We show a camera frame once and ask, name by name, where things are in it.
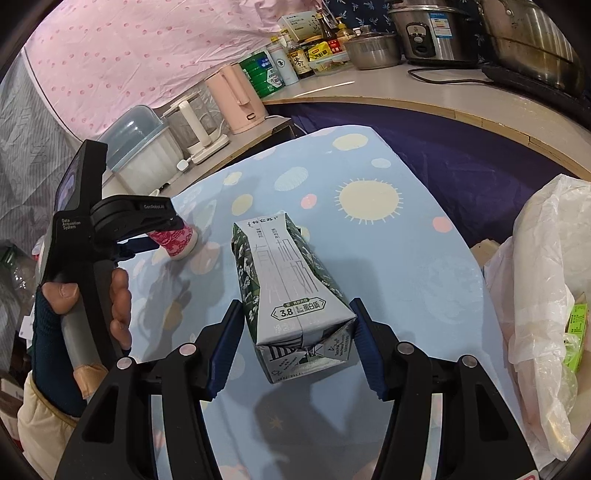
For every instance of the tall dark glass bottle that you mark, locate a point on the tall dark glass bottle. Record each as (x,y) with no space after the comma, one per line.
(326,34)

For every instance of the bin with white plastic bag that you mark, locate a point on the bin with white plastic bag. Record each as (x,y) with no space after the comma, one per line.
(531,295)

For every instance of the dark purple table skirt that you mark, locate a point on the dark purple table skirt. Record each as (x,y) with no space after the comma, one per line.
(461,184)

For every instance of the white bottle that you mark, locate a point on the white bottle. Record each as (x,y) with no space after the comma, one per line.
(281,64)

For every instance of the navy printed cloth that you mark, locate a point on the navy printed cloth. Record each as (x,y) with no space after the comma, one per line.
(360,11)

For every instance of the small white plug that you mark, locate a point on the small white plug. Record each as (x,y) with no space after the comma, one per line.
(183,164)

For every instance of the dark sauce bottle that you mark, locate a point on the dark sauce bottle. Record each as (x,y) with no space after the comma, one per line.
(300,62)

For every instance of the green tin can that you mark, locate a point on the green tin can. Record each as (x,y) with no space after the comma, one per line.
(258,76)

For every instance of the pink dotted cloth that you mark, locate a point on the pink dotted cloth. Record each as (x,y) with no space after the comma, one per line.
(138,55)

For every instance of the pink electric kettle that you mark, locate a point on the pink electric kettle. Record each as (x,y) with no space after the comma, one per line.
(231,101)

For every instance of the light green paper box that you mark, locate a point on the light green paper box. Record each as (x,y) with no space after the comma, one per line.
(577,332)

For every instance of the small steel pot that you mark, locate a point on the small steel pot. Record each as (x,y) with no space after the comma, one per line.
(371,50)

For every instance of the red patterned paper cup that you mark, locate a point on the red patterned paper cup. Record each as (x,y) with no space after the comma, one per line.
(178,242)

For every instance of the clear food container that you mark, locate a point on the clear food container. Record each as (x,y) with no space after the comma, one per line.
(330,65)

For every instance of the pale green paper box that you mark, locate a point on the pale green paper box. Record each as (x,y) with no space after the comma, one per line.
(300,27)

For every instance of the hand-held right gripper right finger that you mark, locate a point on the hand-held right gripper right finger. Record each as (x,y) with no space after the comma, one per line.
(369,350)

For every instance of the light blue printed tablecloth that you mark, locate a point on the light blue printed tablecloth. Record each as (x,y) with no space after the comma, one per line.
(369,258)

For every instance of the black induction cooker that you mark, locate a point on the black induction cooker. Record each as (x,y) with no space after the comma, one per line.
(508,76)

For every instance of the dish box with blue lid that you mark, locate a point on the dish box with blue lid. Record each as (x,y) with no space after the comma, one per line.
(147,157)

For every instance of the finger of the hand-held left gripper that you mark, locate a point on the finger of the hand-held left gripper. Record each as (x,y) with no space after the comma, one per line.
(134,247)
(147,214)

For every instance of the large steel steamer pot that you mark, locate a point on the large steel steamer pot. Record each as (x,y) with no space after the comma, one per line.
(526,41)

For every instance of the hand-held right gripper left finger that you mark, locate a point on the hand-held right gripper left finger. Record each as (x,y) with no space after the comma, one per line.
(226,344)

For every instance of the person's left hand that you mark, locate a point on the person's left hand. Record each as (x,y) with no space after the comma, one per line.
(51,350)

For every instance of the steel rice cooker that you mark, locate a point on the steel rice cooker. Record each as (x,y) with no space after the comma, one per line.
(434,41)

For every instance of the grey striped cloth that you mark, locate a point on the grey striped cloth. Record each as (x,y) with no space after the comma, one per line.
(27,152)

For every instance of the clear plastic bottle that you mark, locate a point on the clear plastic bottle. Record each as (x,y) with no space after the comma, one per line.
(14,263)

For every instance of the green and white milk carton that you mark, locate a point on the green and white milk carton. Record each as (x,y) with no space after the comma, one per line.
(286,286)

